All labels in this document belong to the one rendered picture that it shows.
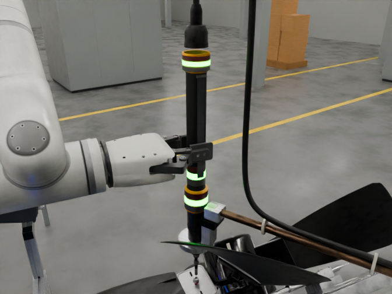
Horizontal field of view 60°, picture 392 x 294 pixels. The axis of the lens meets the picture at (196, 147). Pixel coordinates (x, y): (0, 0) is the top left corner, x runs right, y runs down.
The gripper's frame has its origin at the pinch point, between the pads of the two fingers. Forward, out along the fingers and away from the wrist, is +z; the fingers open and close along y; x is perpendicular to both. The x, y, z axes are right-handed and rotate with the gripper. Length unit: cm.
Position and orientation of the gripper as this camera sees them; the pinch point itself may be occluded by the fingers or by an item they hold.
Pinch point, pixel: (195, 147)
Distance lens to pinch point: 58.1
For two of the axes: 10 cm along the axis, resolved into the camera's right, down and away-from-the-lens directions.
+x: -0.1, -9.1, -4.2
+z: 9.2, -1.7, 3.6
